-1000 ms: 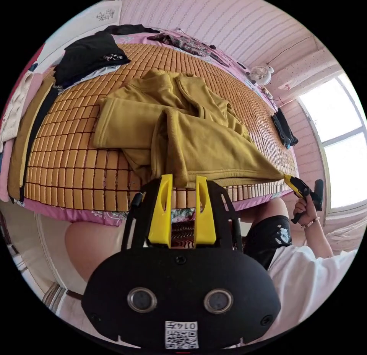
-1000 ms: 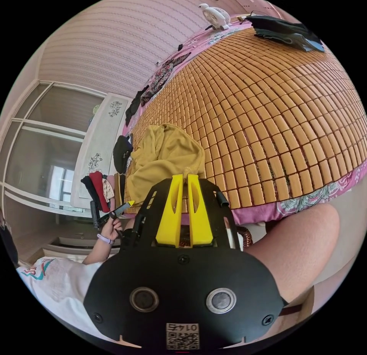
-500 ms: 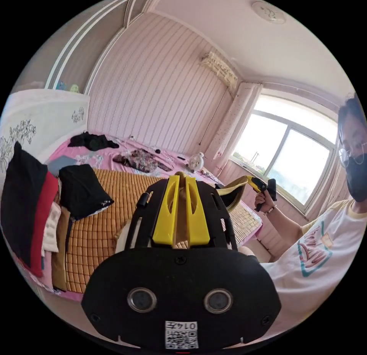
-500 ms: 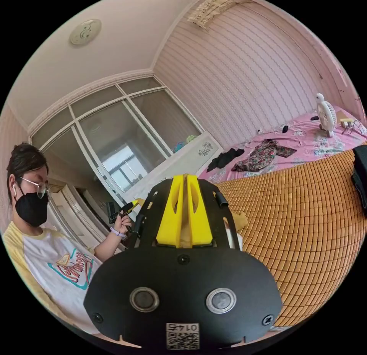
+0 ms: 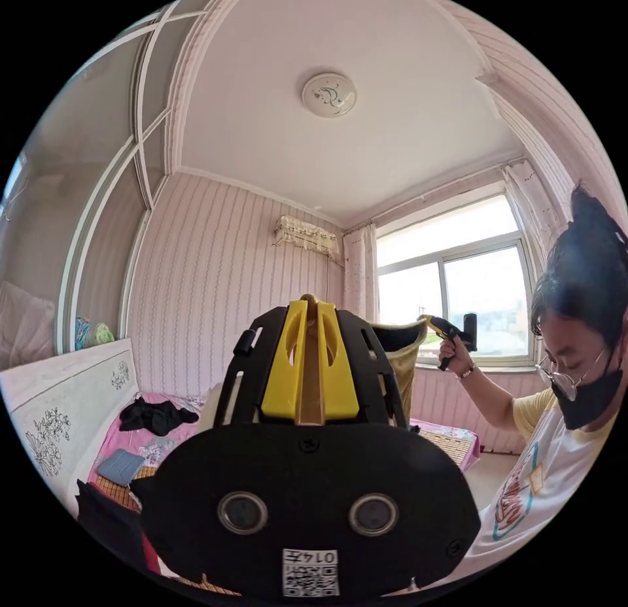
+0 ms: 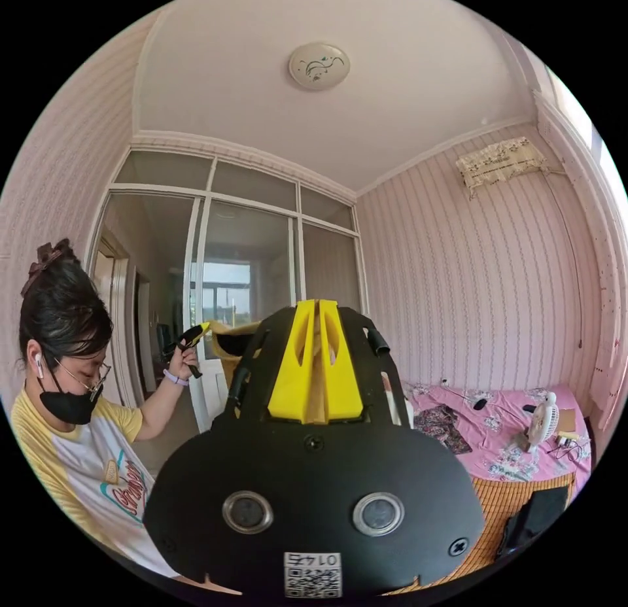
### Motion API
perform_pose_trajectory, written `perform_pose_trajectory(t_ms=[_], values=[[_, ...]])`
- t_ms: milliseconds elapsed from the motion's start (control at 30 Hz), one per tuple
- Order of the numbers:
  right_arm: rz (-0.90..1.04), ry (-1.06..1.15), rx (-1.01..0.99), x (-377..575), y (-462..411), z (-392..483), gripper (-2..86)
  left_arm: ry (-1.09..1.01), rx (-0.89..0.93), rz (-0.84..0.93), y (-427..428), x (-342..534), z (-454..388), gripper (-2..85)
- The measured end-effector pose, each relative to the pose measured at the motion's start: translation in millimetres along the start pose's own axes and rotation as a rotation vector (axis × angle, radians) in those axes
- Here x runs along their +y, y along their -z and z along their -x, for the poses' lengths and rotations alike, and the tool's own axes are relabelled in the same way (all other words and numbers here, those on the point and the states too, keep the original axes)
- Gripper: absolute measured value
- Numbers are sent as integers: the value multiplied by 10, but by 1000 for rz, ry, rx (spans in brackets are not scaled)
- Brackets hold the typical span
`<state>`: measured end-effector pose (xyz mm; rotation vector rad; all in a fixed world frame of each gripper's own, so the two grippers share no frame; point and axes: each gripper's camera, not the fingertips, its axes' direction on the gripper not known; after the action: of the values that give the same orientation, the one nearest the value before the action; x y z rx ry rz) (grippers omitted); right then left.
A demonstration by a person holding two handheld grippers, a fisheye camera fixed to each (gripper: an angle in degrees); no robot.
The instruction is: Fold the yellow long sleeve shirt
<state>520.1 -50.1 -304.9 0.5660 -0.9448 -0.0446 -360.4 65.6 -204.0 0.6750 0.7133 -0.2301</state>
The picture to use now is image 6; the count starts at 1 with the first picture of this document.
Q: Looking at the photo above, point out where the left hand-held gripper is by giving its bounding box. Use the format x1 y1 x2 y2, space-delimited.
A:
162 323 211 380

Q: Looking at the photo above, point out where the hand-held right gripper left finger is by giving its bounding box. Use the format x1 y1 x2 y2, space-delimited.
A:
268 299 320 425

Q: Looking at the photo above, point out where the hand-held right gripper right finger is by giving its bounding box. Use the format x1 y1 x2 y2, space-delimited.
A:
319 299 367 425

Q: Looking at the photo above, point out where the person's left forearm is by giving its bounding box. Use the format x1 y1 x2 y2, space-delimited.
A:
131 369 191 442

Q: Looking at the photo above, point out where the person's left hand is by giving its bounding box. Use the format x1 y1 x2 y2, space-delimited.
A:
168 343 200 383

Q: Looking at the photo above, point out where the glass partition window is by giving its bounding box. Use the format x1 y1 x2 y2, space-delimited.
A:
84 145 370 434

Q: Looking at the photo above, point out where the dark floral garment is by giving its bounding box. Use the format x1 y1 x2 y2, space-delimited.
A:
411 404 474 456

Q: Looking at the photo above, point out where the bed with pink sheet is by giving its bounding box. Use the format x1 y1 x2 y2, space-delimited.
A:
387 380 595 596

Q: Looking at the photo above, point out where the person's body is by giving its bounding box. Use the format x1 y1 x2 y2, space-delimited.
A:
9 239 197 581

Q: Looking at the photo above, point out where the small white fan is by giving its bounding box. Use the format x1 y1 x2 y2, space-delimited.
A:
512 390 561 455

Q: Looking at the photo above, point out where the black garment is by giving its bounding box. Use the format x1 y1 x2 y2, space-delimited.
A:
497 485 571 560

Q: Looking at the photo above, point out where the cloth-covered air conditioner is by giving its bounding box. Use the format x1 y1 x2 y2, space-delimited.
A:
455 136 549 201

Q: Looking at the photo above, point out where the round ceiling lamp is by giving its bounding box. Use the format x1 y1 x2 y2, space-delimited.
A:
288 41 352 92

